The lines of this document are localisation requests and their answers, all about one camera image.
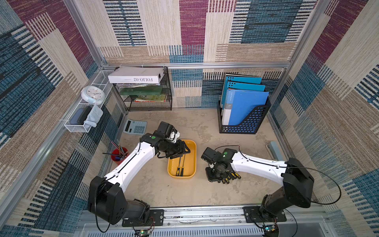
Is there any yellow storage tray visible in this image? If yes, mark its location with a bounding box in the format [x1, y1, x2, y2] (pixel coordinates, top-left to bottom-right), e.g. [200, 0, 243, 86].
[167, 139, 197, 179]

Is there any file tool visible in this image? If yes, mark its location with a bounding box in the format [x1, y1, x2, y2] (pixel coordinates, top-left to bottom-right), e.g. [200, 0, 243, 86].
[176, 158, 182, 176]
[180, 155, 186, 177]

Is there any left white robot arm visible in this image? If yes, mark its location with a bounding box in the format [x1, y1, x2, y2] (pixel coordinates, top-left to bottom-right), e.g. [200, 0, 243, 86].
[87, 122, 190, 225]

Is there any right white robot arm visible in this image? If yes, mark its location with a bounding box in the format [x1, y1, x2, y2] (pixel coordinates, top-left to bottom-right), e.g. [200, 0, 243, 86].
[201, 147, 314, 221]

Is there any pile of file tools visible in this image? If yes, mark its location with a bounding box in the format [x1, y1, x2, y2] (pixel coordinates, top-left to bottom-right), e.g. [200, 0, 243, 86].
[217, 170, 241, 184]

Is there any black perforated file holder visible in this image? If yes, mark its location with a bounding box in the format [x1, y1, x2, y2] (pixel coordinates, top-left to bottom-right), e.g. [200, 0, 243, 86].
[217, 99, 271, 134]

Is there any white folio box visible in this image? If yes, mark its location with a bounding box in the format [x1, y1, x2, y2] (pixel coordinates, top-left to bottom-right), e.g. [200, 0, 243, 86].
[108, 67, 164, 84]

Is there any teal calculator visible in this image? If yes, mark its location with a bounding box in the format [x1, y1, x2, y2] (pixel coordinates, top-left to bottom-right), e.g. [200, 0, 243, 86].
[123, 119, 148, 135]

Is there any red pen cup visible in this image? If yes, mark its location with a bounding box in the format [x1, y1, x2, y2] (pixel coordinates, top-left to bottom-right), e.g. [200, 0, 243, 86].
[103, 141, 129, 165]

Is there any green book on shelf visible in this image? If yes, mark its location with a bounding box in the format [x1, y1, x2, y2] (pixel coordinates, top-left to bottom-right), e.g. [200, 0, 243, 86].
[119, 86, 163, 96]

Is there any blue front folder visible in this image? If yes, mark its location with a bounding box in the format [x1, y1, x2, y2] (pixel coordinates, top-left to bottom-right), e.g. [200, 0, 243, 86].
[222, 89, 269, 125]

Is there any teal middle folder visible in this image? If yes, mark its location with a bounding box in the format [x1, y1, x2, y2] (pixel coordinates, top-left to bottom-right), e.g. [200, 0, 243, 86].
[220, 81, 266, 108]

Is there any teal folder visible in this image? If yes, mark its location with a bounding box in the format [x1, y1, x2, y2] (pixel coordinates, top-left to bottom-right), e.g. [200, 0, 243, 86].
[220, 81, 266, 108]
[220, 73, 263, 104]

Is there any light blue cloth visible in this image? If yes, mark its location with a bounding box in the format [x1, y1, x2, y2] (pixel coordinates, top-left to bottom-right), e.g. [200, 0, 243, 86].
[83, 105, 104, 129]

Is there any white round clock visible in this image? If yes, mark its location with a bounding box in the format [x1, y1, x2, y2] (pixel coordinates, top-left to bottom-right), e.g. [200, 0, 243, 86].
[81, 86, 106, 105]

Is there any teal rear folder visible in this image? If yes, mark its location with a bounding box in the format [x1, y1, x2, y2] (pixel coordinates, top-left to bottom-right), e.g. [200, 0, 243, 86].
[220, 73, 263, 104]

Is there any dark phone in basket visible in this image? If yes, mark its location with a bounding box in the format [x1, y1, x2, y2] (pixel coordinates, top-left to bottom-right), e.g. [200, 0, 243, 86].
[69, 106, 92, 125]

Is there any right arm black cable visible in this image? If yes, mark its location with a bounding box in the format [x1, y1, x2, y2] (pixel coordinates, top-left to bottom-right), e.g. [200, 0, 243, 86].
[214, 145, 342, 205]

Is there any black wire shelf rack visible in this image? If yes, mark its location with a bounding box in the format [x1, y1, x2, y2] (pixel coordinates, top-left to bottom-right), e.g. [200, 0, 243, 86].
[113, 67, 172, 112]

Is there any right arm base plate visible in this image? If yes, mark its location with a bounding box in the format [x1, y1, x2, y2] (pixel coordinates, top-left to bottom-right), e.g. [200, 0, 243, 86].
[242, 206, 287, 223]

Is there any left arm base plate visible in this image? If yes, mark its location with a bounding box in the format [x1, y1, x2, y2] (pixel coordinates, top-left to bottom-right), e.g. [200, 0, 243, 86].
[122, 209, 164, 228]

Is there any white wire wall basket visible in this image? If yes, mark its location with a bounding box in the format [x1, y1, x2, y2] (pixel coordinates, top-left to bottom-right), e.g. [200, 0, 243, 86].
[64, 70, 113, 133]

